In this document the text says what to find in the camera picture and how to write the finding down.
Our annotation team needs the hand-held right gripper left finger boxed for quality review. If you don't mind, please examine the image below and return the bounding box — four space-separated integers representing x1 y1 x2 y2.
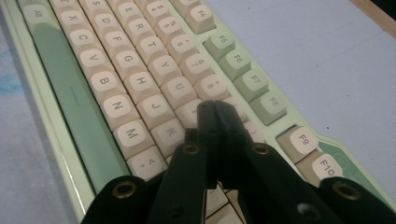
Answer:
185 100 220 189

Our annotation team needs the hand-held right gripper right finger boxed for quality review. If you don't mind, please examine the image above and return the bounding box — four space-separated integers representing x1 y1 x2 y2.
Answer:
214 100 254 189

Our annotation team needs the wooden table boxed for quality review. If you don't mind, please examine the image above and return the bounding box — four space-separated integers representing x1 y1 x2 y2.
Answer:
348 0 396 31

